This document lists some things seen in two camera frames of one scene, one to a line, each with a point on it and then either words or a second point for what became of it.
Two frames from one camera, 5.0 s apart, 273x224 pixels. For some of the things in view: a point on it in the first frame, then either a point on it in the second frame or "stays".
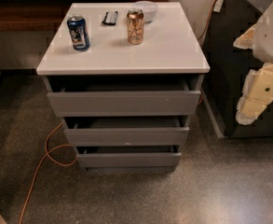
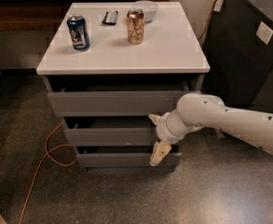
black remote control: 110,18 stays
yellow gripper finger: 246,40 to 155,118
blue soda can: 77,28 stays
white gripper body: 271,35 to 162,131
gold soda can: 135,26 stays
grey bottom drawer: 129,156 stays
